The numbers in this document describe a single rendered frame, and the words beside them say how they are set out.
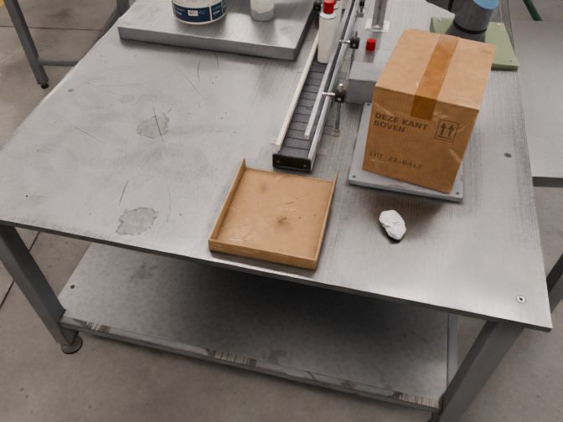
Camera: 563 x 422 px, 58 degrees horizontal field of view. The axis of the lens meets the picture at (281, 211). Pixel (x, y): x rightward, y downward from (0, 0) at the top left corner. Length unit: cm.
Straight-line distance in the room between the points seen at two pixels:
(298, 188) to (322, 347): 64
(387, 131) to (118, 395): 134
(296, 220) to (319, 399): 85
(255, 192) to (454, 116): 53
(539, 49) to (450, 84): 90
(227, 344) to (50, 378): 70
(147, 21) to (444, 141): 123
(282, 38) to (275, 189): 71
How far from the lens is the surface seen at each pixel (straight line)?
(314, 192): 135
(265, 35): 192
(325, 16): 168
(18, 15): 329
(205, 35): 193
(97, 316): 194
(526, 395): 213
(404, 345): 183
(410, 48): 140
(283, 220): 128
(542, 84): 195
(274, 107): 164
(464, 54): 141
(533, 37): 222
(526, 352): 222
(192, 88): 175
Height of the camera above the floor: 180
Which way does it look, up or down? 48 degrees down
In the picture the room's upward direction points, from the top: straight up
